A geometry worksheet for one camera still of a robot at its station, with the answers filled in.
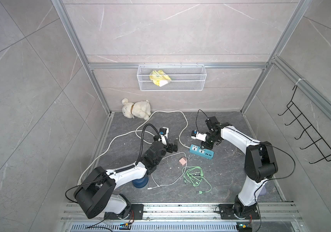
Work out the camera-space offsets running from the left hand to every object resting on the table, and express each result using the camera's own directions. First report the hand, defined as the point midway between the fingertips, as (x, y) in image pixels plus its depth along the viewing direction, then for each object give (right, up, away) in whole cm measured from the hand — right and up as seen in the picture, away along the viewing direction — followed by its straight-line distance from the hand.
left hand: (172, 134), depth 81 cm
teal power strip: (+22, -14, +11) cm, 28 cm away
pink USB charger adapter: (+7, -18, +9) cm, 21 cm away
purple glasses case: (+50, -31, -4) cm, 59 cm away
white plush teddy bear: (-25, +17, +28) cm, 41 cm away
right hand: (+22, -7, +12) cm, 26 cm away
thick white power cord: (-27, +1, +25) cm, 37 cm away
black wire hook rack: (+64, -6, -23) cm, 68 cm away
